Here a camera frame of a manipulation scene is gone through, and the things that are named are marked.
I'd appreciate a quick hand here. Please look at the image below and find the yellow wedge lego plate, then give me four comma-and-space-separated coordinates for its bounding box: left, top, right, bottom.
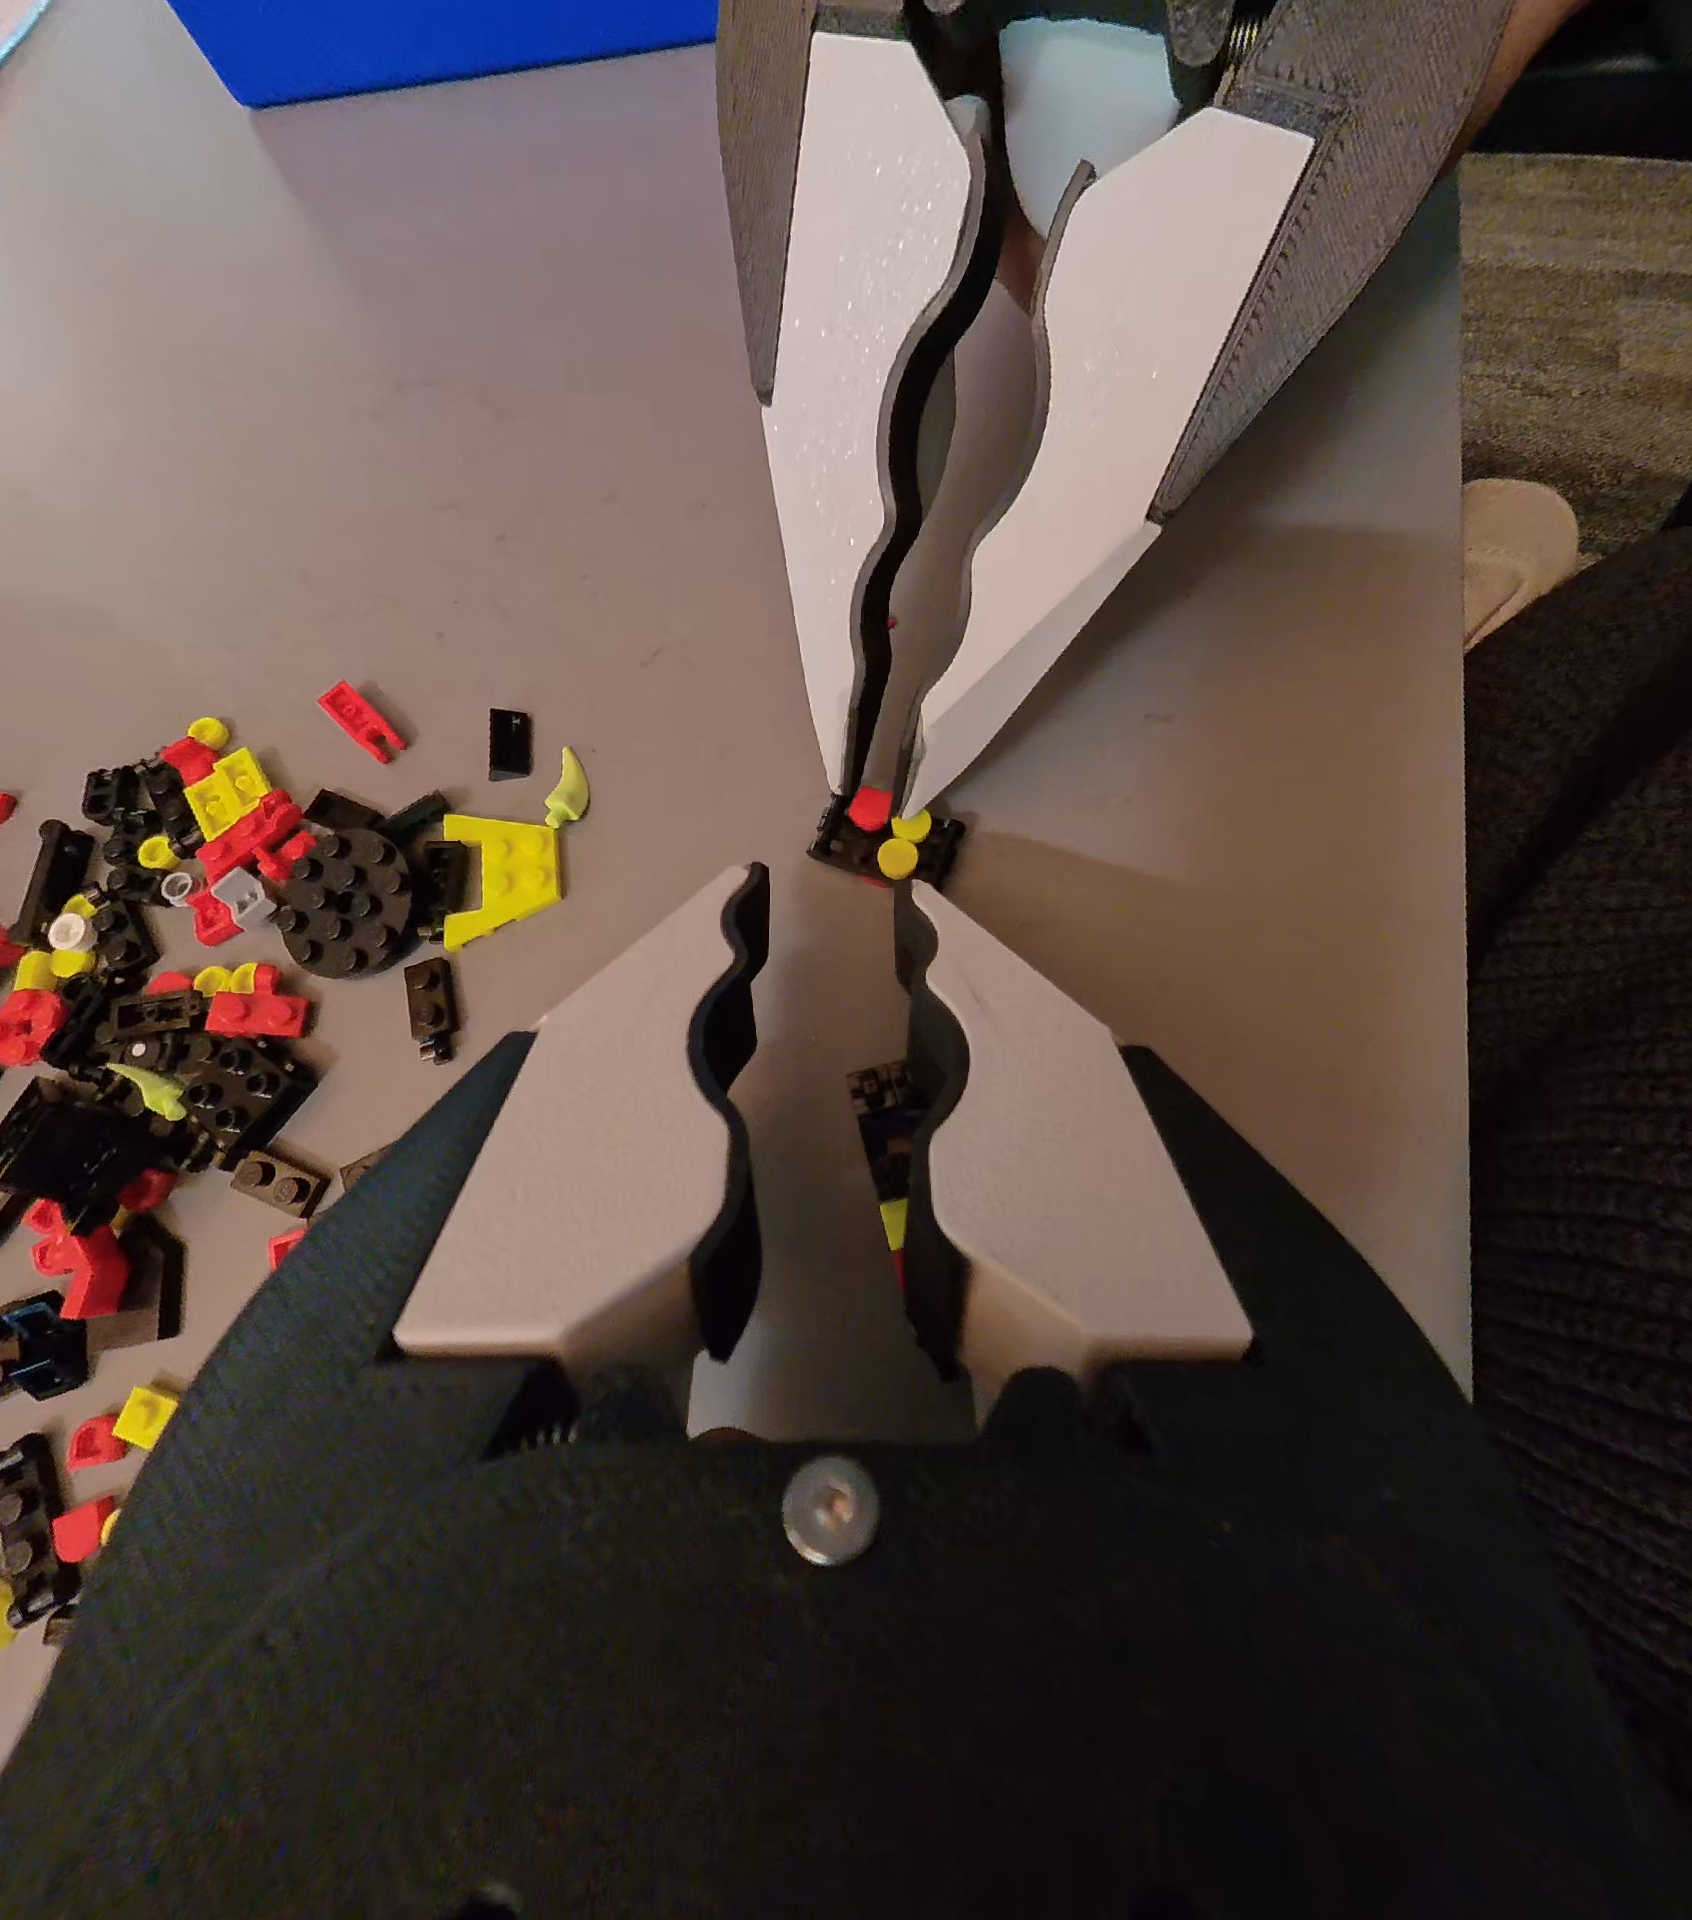
439, 814, 570, 955

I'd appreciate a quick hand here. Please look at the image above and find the beige shoe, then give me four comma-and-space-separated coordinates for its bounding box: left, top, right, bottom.
1460, 477, 1585, 651

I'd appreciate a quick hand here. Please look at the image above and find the black round lego plate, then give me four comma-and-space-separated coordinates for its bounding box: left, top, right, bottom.
271, 824, 419, 983

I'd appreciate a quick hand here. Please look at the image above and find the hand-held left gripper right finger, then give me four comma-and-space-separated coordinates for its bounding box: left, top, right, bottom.
893, 878, 1256, 1430

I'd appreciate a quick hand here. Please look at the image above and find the blue plastic bin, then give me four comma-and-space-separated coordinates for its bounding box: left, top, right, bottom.
162, 0, 724, 110

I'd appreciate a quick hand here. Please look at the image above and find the pile of lego pieces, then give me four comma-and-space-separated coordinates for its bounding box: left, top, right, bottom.
0, 717, 473, 1765

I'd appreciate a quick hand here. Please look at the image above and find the red yellow black lego stack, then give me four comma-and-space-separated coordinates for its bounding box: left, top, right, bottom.
846, 1057, 937, 1308

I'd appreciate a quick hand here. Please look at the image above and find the black lego clip assembly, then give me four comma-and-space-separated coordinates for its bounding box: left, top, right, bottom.
803, 802, 967, 890

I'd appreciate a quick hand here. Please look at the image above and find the red lego clip plate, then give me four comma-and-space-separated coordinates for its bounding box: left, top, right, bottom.
316, 680, 409, 765

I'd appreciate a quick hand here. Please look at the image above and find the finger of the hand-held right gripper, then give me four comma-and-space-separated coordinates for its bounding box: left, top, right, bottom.
901, 105, 1315, 809
759, 31, 1006, 800

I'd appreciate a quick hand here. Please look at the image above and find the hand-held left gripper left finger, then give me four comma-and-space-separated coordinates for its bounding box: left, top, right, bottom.
390, 862, 774, 1435

